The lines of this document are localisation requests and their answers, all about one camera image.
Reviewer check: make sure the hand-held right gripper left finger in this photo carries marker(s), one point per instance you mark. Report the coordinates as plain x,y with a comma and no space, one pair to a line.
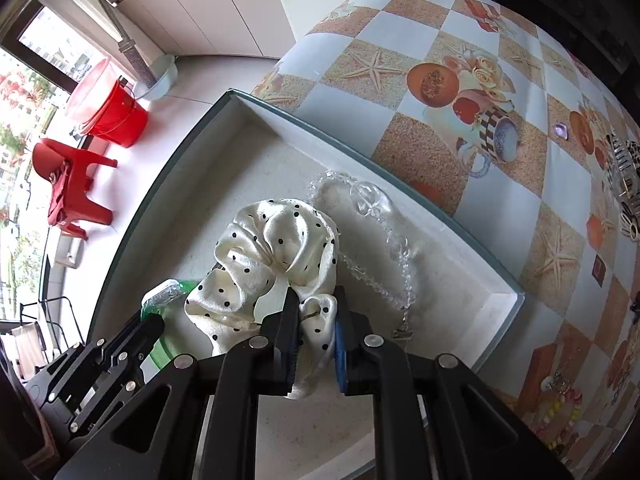
288,332

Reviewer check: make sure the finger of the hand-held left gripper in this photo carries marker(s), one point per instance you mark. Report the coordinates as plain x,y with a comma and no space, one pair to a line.
135,332
117,382

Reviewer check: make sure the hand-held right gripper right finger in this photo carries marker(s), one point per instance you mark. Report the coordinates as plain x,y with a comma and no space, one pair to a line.
340,350

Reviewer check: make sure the white polka dot scrunchie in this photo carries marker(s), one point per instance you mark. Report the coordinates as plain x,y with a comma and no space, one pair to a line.
280,240

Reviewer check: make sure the white shallow tray box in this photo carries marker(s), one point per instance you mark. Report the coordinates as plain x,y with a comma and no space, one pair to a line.
260,160

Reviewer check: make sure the black metal rack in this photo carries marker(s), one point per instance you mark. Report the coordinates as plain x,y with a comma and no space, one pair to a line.
35,330

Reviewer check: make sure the green translucent bangle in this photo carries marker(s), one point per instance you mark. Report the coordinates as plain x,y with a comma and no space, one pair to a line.
189,286

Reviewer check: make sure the white plastic box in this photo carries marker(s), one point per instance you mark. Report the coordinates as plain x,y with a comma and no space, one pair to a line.
67,255

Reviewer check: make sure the red plastic stool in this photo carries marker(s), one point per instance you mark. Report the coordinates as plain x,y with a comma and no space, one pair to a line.
70,180

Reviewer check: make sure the red plastic bucket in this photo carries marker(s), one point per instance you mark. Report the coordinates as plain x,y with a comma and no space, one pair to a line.
120,115

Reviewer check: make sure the clear plastic lid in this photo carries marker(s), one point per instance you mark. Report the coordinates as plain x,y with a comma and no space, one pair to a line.
92,85

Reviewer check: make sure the pale blue basin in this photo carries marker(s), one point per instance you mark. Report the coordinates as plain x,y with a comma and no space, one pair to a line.
162,72

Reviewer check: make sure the small purple gem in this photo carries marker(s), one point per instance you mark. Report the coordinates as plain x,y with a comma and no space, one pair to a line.
562,130

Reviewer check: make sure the beige and black hair clip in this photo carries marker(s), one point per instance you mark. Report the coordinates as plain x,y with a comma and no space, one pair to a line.
631,222

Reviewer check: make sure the checkered printed tablecloth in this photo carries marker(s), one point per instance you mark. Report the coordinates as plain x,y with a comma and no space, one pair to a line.
400,25

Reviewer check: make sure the white cabinet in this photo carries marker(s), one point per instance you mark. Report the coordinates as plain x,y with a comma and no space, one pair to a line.
210,5

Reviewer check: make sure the silver claw hair clip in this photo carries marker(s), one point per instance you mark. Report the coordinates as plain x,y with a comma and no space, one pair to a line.
625,160

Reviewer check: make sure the dark wooden furniture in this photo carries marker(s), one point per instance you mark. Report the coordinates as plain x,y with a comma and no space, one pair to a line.
575,5

